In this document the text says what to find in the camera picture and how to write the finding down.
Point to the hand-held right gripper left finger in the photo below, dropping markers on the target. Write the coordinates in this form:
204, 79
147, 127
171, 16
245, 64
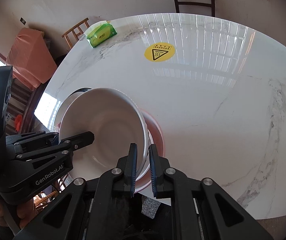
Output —
133, 172

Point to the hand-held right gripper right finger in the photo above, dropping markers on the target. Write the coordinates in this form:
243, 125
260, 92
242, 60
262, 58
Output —
152, 172

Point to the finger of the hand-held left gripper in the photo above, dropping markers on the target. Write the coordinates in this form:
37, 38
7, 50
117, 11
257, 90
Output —
33, 140
83, 138

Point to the white ribbed bowl with cartoon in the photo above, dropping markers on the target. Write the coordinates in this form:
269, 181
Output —
108, 135

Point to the white plate with pink flowers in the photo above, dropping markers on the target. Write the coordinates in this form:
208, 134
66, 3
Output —
64, 110

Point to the large pink bowl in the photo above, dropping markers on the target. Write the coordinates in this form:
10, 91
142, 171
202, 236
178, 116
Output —
158, 135

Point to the person's left hand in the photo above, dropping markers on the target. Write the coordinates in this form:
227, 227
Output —
24, 212

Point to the brown wooden furniture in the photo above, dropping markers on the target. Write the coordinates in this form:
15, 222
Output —
20, 97

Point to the pink covered cabinet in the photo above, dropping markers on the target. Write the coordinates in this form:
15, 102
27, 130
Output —
30, 57

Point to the green tissue pack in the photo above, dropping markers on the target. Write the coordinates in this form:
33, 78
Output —
101, 36

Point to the light wooden chair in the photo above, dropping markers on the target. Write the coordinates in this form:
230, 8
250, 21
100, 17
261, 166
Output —
76, 27

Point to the yellow round warning sticker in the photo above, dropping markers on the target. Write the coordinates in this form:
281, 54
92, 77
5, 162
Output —
159, 52

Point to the dark wall switch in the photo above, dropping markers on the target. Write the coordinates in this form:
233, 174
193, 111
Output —
23, 21

